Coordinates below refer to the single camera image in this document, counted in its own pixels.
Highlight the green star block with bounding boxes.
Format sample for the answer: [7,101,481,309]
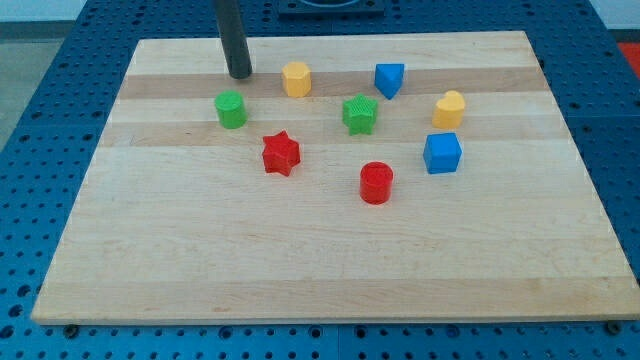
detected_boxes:
[342,94,378,136]

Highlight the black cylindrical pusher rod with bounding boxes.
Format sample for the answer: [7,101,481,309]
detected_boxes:
[213,0,252,80]

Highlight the red cylinder block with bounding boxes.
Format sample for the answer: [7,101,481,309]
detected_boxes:
[359,162,394,205]

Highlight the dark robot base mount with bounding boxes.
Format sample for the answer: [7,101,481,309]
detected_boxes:
[276,0,386,17]

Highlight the blue cube block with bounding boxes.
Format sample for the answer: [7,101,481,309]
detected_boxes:
[423,132,462,174]

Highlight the green cylinder block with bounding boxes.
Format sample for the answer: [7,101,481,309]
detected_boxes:
[214,90,248,129]

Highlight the yellow hexagon block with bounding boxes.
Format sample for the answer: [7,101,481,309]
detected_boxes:
[282,62,312,98]

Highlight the yellow heart block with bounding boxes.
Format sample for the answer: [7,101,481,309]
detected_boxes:
[432,90,466,129]

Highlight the blue triangle block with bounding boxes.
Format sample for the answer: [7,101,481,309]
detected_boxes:
[374,63,405,100]

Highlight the red star block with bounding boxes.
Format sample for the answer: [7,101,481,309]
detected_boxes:
[262,130,301,177]

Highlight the wooden board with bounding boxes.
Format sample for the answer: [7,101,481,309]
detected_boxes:
[32,31,639,325]

